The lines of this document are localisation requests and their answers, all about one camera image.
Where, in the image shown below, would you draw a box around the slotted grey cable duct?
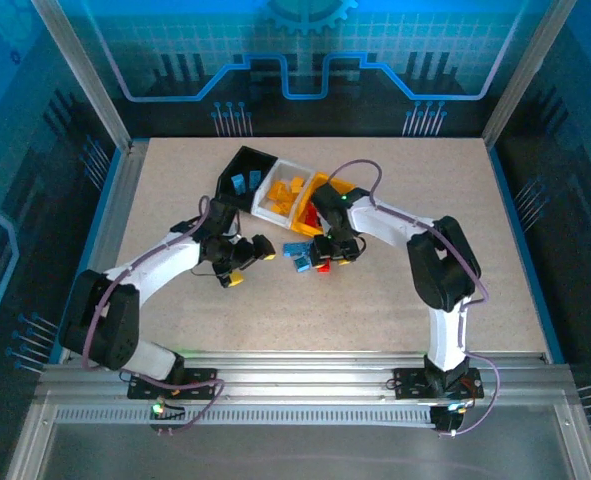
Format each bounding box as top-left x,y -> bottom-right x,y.
54,405 -> 439,427

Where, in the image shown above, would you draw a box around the aluminium side rail blue edge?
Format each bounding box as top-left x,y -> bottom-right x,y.
57,141 -> 150,365

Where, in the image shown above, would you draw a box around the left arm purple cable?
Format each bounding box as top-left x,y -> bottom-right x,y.
81,194 -> 226,437

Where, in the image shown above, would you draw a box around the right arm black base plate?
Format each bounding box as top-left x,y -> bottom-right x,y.
392,367 -> 485,401

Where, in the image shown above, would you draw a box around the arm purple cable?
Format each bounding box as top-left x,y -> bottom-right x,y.
328,158 -> 501,439
81,194 -> 226,437

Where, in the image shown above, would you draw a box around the aluminium frame rail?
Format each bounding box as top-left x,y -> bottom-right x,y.
34,349 -> 581,404

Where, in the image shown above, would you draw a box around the black plastic bin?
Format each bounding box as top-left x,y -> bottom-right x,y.
216,145 -> 280,214

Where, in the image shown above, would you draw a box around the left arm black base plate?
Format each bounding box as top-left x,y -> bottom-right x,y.
126,367 -> 220,401

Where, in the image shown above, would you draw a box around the white plastic bin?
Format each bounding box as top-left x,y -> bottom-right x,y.
251,158 -> 318,231

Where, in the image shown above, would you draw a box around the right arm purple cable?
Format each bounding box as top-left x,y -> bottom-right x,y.
328,158 -> 501,439

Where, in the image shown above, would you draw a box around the aluminium frame post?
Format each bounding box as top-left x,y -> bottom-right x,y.
29,0 -> 134,152
482,0 -> 579,146

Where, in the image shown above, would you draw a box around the yellow plastic bin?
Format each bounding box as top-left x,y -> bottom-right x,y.
289,172 -> 359,237

